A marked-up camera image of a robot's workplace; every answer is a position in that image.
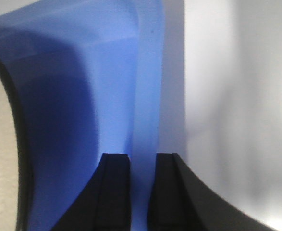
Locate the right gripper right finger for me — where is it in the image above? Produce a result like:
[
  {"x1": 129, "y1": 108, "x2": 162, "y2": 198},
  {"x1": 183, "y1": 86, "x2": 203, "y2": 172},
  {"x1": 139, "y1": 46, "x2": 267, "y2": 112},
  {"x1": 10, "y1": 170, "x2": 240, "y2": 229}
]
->
[{"x1": 147, "y1": 153, "x2": 271, "y2": 231}]

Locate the blue plastic tray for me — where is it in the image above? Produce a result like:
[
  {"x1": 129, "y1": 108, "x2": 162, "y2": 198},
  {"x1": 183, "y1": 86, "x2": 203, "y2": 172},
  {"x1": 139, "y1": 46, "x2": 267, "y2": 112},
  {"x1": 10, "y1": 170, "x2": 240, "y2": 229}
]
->
[{"x1": 0, "y1": 0, "x2": 165, "y2": 231}]

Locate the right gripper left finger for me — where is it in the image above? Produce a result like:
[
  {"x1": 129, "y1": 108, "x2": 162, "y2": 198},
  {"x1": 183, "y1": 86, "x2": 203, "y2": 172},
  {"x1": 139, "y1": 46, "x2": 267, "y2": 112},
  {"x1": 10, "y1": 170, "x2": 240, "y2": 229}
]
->
[{"x1": 52, "y1": 153, "x2": 131, "y2": 231}]

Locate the beige plate with black rim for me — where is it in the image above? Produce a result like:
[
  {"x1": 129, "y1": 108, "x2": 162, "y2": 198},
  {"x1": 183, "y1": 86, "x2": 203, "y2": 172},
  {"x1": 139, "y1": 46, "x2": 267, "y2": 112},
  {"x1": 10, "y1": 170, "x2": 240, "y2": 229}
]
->
[{"x1": 0, "y1": 59, "x2": 31, "y2": 231}]

